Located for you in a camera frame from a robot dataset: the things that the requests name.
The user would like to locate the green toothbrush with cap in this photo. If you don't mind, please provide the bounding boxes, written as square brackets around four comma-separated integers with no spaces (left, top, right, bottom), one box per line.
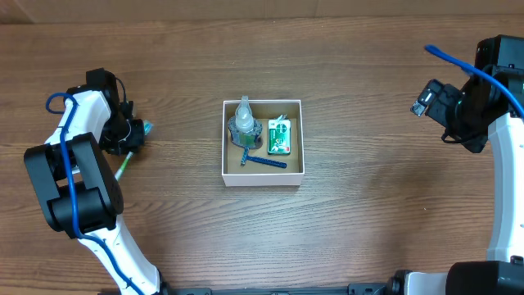
[115,120,154,181]

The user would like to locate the green soap pack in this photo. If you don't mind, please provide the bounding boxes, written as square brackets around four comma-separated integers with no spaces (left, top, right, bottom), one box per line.
[268,115,291,155]

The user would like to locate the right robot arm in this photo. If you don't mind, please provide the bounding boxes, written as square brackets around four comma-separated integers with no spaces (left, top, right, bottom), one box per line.
[378,75,523,295]

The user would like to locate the blue disposable razor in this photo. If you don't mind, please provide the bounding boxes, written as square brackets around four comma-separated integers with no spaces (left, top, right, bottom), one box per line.
[240,147,287,169]

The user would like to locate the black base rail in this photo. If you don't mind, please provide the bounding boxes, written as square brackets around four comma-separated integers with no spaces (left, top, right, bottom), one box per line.
[161,279,404,295]

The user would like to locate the white cardboard box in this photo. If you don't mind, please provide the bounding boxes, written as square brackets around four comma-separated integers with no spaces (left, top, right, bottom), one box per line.
[221,99,305,187]

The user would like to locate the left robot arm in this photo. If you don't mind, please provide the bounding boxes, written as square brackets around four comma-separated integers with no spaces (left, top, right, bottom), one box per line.
[24,84,167,294]

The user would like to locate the clear pump soap bottle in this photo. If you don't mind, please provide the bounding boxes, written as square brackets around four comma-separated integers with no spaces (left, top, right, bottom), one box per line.
[228,96,263,149]

